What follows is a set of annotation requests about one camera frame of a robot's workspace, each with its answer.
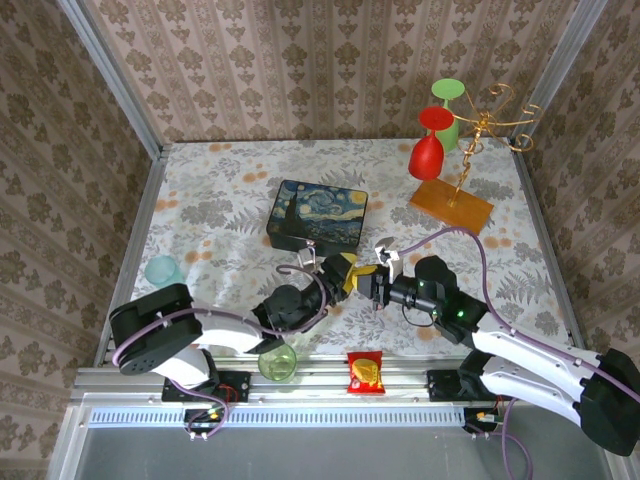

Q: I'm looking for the teal plastic cup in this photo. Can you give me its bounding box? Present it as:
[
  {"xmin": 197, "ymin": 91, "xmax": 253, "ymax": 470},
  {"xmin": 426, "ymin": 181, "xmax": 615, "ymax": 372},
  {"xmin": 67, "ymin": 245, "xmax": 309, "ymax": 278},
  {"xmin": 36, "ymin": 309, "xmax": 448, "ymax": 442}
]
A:
[{"xmin": 144, "ymin": 254, "xmax": 187, "ymax": 289}]

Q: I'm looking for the green plastic wine glass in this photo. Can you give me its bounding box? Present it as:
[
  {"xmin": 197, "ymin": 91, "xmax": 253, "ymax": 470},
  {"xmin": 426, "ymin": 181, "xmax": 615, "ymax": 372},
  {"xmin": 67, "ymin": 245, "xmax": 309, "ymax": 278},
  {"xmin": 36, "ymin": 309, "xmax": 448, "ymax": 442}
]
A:
[{"xmin": 430, "ymin": 78, "xmax": 467, "ymax": 154}]

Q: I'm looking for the starry night print box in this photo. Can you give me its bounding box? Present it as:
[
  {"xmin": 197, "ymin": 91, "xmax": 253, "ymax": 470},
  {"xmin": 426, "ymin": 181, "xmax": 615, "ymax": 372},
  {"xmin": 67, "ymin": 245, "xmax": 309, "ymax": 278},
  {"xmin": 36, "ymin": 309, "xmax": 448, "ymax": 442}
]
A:
[{"xmin": 264, "ymin": 178, "xmax": 370, "ymax": 259}]

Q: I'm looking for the small electronics board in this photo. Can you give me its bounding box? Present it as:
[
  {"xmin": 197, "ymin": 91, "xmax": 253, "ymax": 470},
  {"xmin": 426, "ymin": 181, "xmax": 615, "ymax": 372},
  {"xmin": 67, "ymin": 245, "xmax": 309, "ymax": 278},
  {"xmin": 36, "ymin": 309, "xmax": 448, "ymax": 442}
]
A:
[
  {"xmin": 183, "ymin": 407, "xmax": 226, "ymax": 435},
  {"xmin": 463, "ymin": 407, "xmax": 504, "ymax": 434}
]

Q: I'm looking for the aluminium frame post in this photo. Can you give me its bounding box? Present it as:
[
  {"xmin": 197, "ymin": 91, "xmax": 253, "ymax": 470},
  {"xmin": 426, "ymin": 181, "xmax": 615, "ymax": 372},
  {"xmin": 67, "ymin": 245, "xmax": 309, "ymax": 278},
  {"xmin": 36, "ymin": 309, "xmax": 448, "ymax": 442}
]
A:
[
  {"xmin": 56, "ymin": 0, "xmax": 169, "ymax": 160},
  {"xmin": 512, "ymin": 0, "xmax": 619, "ymax": 156}
]

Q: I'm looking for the floral white tablecloth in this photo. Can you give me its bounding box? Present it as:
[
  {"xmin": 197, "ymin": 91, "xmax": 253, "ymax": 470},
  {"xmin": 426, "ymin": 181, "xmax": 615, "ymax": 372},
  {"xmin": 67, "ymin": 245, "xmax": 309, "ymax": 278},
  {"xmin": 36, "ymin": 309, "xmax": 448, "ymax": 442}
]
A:
[{"xmin": 132, "ymin": 139, "xmax": 576, "ymax": 359}]

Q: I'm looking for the green transparent plastic cup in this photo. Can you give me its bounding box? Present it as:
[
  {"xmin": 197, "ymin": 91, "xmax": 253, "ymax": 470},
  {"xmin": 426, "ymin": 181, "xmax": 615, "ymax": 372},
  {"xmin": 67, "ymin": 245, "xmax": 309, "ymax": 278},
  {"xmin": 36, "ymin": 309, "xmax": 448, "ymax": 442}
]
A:
[{"xmin": 257, "ymin": 342, "xmax": 299, "ymax": 385}]

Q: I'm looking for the aluminium table side rail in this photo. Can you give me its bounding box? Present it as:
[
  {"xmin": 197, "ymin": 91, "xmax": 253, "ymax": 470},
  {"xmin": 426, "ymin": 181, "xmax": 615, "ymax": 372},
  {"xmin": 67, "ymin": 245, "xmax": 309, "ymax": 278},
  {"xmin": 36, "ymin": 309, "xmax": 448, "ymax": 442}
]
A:
[
  {"xmin": 512, "ymin": 149, "xmax": 586, "ymax": 351},
  {"xmin": 94, "ymin": 154, "xmax": 166, "ymax": 369}
]

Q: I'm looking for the red plastic wine glass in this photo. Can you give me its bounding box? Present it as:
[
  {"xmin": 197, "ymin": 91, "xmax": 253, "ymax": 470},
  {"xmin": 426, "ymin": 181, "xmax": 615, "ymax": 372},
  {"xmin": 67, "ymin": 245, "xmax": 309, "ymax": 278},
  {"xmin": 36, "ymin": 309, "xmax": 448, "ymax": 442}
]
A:
[{"xmin": 408, "ymin": 105, "xmax": 455, "ymax": 181}]

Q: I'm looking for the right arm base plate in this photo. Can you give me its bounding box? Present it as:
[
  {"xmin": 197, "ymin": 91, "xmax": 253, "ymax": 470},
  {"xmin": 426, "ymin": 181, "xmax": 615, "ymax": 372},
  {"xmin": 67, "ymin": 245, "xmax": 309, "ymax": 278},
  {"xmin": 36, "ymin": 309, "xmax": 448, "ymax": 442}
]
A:
[{"xmin": 426, "ymin": 368, "xmax": 506, "ymax": 404}]

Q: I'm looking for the white slotted cable duct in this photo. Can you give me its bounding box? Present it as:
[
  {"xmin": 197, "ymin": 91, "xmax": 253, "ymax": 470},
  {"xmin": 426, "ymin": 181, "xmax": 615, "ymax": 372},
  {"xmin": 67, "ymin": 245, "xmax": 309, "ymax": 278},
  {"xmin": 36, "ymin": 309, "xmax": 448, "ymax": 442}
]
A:
[{"xmin": 88, "ymin": 405, "xmax": 464, "ymax": 429}]

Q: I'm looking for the gold wire rack wooden base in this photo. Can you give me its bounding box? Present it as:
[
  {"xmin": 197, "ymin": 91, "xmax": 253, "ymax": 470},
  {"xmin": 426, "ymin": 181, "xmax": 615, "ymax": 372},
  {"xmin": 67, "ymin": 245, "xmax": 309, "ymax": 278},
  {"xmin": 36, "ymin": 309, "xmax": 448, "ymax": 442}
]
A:
[{"xmin": 409, "ymin": 82, "xmax": 546, "ymax": 236}]

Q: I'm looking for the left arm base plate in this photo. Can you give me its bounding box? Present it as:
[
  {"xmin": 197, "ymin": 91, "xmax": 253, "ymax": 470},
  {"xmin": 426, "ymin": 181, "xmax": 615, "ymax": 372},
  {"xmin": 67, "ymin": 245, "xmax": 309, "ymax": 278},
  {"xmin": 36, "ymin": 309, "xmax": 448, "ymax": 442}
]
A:
[{"xmin": 162, "ymin": 370, "xmax": 253, "ymax": 404}]

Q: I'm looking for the red snack packet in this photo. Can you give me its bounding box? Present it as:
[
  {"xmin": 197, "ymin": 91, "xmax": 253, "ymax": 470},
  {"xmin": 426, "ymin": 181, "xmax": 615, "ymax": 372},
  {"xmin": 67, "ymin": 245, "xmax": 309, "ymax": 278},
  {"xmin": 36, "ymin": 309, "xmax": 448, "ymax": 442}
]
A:
[{"xmin": 346, "ymin": 350, "xmax": 387, "ymax": 395}]

